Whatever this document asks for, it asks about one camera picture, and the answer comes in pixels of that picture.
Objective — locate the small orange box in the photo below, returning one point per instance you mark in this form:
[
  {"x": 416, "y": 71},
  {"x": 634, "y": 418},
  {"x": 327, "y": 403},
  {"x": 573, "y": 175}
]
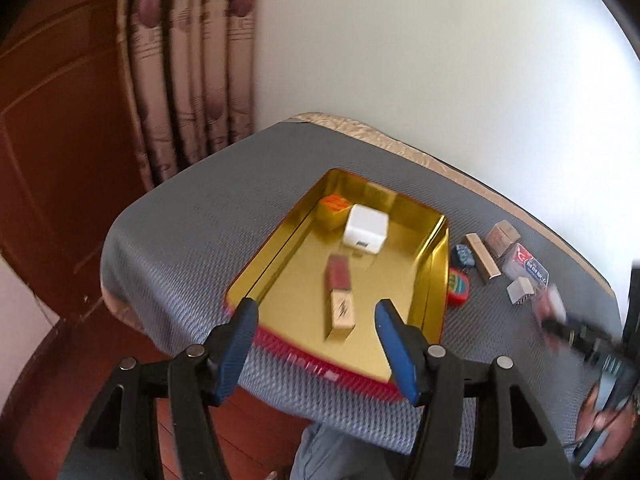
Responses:
[{"x": 334, "y": 207}]

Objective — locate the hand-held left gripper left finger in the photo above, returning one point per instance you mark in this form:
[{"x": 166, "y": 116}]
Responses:
[{"x": 234, "y": 355}]

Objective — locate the small grey box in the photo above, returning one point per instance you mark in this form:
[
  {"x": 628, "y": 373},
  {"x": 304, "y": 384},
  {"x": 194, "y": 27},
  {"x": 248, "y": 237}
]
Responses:
[{"x": 520, "y": 291}]

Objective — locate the brown wooden cabinet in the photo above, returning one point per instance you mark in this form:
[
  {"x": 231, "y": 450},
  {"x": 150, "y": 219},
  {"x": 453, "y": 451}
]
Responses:
[{"x": 60, "y": 135}]

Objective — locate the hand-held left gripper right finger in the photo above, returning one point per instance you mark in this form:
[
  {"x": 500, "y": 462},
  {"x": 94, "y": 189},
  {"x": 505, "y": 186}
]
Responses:
[{"x": 396, "y": 355}]

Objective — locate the red and gold tin box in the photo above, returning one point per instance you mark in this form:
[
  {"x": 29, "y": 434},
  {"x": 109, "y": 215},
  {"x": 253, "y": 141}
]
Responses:
[{"x": 295, "y": 275}]

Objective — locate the red round tape measure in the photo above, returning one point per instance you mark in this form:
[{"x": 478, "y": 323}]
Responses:
[{"x": 457, "y": 287}]

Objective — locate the long red and tan box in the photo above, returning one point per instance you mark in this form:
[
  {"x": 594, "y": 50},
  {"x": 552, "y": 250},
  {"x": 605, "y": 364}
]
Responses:
[{"x": 340, "y": 300}]

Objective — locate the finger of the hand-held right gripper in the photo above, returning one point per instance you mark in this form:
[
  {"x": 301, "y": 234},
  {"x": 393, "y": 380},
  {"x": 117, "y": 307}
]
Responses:
[{"x": 575, "y": 334}]

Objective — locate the small red and tan box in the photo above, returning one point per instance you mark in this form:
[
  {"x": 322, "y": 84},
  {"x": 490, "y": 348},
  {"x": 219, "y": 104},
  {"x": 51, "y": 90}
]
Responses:
[{"x": 501, "y": 239}]

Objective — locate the person's grey trouser leg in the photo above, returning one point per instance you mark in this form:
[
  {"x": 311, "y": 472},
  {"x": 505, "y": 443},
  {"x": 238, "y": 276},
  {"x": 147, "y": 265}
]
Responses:
[{"x": 335, "y": 455}]

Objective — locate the person's right hand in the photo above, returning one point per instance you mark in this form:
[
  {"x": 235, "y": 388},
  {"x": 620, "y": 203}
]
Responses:
[{"x": 619, "y": 425}]

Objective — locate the white red and blue packet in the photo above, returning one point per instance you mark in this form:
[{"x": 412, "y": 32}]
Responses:
[{"x": 525, "y": 266}]

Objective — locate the white square box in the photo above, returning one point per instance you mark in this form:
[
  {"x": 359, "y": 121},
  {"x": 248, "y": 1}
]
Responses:
[{"x": 365, "y": 227}]

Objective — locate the grey mesh mat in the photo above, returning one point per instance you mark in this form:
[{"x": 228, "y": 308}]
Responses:
[{"x": 200, "y": 210}]

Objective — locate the small white and red item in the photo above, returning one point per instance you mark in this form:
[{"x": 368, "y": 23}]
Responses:
[{"x": 550, "y": 305}]

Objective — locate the patterned beige curtain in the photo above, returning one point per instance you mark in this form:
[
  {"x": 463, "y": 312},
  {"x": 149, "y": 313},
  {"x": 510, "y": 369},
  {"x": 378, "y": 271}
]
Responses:
[{"x": 190, "y": 60}]

